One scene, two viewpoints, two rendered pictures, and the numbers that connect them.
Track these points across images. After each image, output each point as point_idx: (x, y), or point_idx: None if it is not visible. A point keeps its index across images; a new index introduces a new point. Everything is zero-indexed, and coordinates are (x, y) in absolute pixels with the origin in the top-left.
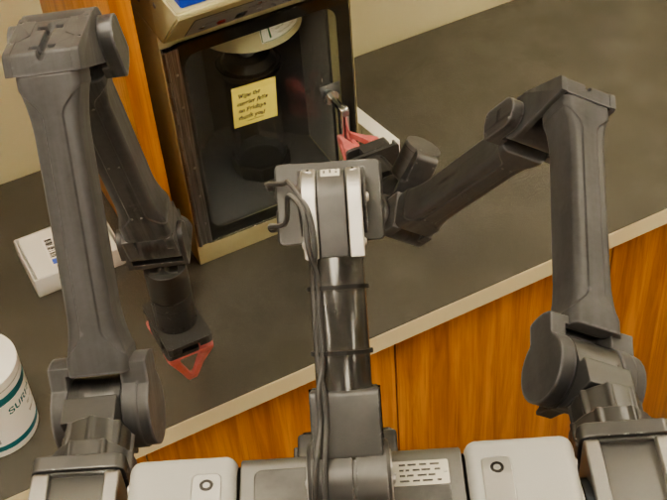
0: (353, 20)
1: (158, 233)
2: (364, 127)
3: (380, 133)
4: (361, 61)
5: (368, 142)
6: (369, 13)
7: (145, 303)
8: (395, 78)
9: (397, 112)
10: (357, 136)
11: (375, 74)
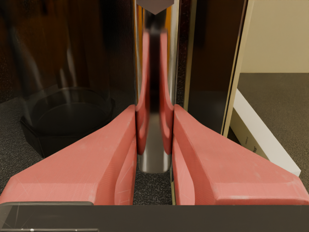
0: (278, 38)
1: None
2: (252, 134)
3: (272, 150)
4: (272, 77)
5: (212, 200)
6: (295, 37)
7: None
8: (305, 99)
9: (300, 132)
10: (183, 131)
11: (283, 90)
